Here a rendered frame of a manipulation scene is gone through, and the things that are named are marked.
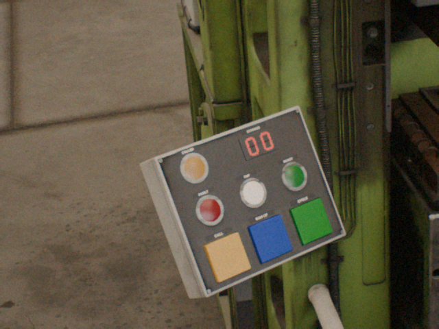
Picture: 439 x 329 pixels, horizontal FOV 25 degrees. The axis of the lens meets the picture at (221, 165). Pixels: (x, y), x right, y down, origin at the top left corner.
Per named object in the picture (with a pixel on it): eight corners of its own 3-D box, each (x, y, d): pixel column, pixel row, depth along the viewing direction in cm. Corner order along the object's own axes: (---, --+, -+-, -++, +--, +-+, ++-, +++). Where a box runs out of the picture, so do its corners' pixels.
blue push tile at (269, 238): (293, 250, 193) (280, 213, 193) (262, 263, 190) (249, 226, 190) (289, 250, 195) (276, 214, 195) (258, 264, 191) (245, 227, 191)
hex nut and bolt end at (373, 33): (380, 57, 216) (380, 27, 213) (368, 59, 216) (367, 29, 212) (376, 53, 218) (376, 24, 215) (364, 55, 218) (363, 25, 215)
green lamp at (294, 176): (308, 188, 196) (306, 168, 194) (285, 191, 196) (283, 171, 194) (304, 180, 199) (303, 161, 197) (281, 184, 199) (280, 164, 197)
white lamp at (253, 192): (267, 204, 192) (265, 185, 190) (243, 208, 191) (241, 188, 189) (264, 197, 194) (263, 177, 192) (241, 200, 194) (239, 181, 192)
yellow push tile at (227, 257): (252, 268, 189) (238, 231, 189) (219, 283, 185) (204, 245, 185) (247, 268, 190) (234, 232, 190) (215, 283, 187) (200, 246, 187)
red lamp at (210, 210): (223, 222, 187) (222, 202, 185) (199, 225, 187) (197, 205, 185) (221, 214, 190) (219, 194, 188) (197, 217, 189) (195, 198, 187)
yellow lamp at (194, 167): (208, 179, 187) (206, 160, 185) (184, 183, 187) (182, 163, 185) (206, 173, 190) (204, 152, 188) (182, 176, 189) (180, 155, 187)
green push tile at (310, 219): (333, 232, 198) (321, 197, 198) (303, 245, 194) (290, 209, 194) (329, 232, 199) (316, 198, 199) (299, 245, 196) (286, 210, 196)
